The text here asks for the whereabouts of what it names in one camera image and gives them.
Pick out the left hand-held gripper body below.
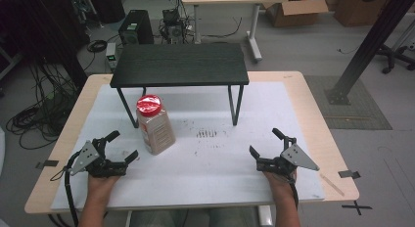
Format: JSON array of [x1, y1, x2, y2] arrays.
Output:
[[67, 137, 130, 179]]

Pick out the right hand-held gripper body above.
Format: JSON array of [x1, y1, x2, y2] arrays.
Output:
[[255, 137, 321, 183]]

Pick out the clear jar with red lid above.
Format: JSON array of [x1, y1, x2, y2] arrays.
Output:
[[135, 93, 177, 157]]

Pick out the person's left hand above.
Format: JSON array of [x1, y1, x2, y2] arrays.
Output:
[[86, 173, 122, 204]]

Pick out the person's right hand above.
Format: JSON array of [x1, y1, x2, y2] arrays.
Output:
[[261, 168, 299, 203]]

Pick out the white table mat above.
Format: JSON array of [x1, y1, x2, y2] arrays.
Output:
[[50, 81, 327, 211]]

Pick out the black tape strip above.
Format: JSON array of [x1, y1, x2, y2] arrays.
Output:
[[338, 169, 362, 180], [34, 159, 60, 170]]

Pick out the white table leg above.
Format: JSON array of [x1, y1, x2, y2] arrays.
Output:
[[258, 204, 274, 227]]

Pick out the person's legs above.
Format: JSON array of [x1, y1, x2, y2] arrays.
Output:
[[129, 206, 259, 227]]

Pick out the grey power supply unit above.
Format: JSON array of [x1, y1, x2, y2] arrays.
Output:
[[105, 42, 119, 72]]

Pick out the grey floor mat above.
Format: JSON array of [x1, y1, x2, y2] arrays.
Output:
[[303, 74, 393, 131]]

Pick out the black tape cross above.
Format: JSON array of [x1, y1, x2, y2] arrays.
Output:
[[341, 200, 374, 217]]

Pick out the black shelf riser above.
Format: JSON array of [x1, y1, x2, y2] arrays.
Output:
[[109, 42, 251, 129]]

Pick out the black computer tower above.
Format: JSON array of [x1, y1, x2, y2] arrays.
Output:
[[117, 9, 156, 46]]

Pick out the open cardboard box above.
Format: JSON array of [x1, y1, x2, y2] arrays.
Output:
[[262, 0, 330, 28]]

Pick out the open computer with fan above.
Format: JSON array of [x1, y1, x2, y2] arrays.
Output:
[[159, 8, 188, 44]]

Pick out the dark curtain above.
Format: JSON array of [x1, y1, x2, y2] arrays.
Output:
[[0, 0, 90, 91]]

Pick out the black office chair base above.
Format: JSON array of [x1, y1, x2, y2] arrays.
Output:
[[374, 43, 415, 75]]

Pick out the large closed cardboard box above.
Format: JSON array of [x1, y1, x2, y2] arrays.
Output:
[[332, 0, 393, 27]]

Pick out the left hand-held gripper cable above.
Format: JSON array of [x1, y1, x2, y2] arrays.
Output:
[[49, 150, 81, 227]]

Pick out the hand-held gripper cable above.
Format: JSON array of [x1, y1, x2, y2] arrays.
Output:
[[286, 173, 300, 211], [49, 150, 81, 227]]

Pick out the right hand-held gripper cable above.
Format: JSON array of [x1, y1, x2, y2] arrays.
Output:
[[286, 173, 300, 211]]

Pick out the bundle of black floor cables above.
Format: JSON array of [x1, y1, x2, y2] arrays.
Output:
[[5, 62, 80, 151]]

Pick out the coiled black cable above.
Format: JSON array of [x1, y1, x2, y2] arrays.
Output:
[[86, 39, 109, 54]]

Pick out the thin black floor cable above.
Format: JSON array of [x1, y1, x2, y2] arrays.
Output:
[[203, 16, 245, 39]]

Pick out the black metal stand post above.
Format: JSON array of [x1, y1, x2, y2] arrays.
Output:
[[324, 0, 415, 107]]

